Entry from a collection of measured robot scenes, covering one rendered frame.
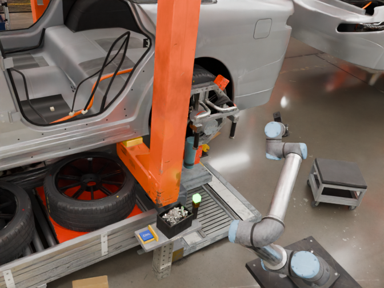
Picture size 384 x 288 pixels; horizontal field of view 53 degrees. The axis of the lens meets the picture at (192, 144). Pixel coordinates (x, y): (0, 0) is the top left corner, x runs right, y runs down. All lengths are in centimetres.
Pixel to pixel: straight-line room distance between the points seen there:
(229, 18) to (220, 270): 184
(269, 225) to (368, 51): 334
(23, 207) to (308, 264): 181
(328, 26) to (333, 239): 255
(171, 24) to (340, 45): 321
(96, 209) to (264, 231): 123
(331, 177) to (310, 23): 219
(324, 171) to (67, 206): 221
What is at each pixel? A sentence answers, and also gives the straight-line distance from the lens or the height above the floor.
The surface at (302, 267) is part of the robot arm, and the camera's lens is 242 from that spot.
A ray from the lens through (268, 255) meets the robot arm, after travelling 225.
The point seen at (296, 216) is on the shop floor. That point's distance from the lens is 359.
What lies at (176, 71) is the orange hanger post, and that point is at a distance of 208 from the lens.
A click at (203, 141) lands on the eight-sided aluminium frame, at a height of 61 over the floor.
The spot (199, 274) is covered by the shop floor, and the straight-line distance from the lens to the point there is 297.
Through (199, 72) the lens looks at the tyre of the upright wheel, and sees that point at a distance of 292.
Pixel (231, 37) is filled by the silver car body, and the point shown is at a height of 143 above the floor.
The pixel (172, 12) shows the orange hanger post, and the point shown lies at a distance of 195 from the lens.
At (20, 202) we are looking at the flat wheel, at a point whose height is 50.
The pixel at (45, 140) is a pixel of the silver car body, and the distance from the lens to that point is 261.
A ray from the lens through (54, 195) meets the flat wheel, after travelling 279.
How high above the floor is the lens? 237
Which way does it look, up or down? 35 degrees down
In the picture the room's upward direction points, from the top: 7 degrees clockwise
